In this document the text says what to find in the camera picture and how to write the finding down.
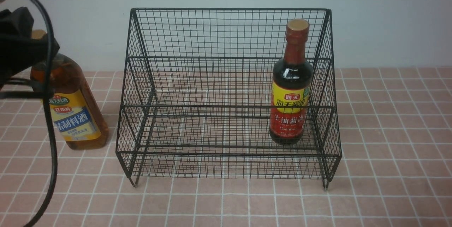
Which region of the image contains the amber cooking wine bottle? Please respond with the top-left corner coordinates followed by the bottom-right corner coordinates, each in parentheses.
top-left (30, 30), bottom-right (109, 150)

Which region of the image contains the black wire mesh shelf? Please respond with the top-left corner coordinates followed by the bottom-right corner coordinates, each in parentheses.
top-left (115, 8), bottom-right (342, 190)

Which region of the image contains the black cable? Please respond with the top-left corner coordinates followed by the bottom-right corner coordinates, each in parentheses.
top-left (0, 0), bottom-right (59, 227)

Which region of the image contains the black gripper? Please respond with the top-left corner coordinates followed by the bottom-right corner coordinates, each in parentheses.
top-left (0, 7), bottom-right (49, 87)

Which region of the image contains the dark soy sauce bottle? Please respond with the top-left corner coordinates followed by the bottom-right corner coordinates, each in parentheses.
top-left (269, 18), bottom-right (314, 145)

